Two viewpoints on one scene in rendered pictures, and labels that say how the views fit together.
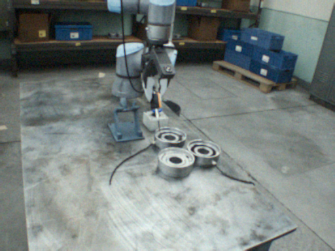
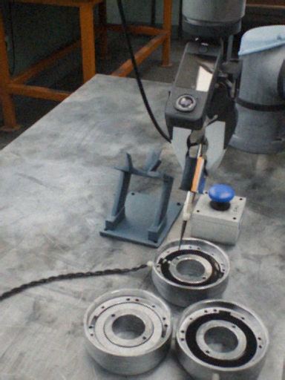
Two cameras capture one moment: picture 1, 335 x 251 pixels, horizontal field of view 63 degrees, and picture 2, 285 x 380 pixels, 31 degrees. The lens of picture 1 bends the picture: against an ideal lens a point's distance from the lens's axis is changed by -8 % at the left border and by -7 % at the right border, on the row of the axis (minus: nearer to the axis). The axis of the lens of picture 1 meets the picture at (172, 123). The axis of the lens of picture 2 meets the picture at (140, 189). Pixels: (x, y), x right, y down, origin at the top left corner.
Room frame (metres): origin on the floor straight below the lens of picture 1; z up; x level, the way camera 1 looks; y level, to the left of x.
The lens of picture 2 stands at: (0.45, -0.35, 1.29)
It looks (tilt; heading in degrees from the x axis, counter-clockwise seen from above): 32 degrees down; 49
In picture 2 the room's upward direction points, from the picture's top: 1 degrees clockwise
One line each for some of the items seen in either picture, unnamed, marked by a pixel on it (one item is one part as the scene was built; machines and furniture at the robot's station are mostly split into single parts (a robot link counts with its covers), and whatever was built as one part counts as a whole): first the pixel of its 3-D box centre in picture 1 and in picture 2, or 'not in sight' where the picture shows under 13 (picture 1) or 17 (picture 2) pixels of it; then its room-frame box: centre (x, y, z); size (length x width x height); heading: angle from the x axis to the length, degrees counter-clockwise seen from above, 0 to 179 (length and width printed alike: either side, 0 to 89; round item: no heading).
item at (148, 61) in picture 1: (156, 55); (209, 64); (0.94, 0.08, 1.07); 0.09 x 0.08 x 0.12; 27
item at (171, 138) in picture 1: (169, 139); (190, 272); (0.85, 0.00, 0.82); 0.10 x 0.10 x 0.04
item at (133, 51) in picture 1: (131, 58); (272, 61); (1.29, 0.22, 0.97); 0.13 x 0.12 x 0.14; 93
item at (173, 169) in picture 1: (175, 162); (128, 331); (0.72, -0.02, 0.82); 0.10 x 0.10 x 0.04
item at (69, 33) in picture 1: (72, 31); not in sight; (4.11, 1.58, 0.56); 0.52 x 0.38 x 0.22; 117
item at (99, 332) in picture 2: (175, 163); (128, 332); (0.72, -0.02, 0.82); 0.08 x 0.08 x 0.02
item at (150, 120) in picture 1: (154, 119); (220, 214); (0.98, 0.07, 0.82); 0.08 x 0.07 x 0.05; 30
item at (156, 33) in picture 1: (158, 32); (211, 1); (0.94, 0.08, 1.15); 0.08 x 0.08 x 0.05
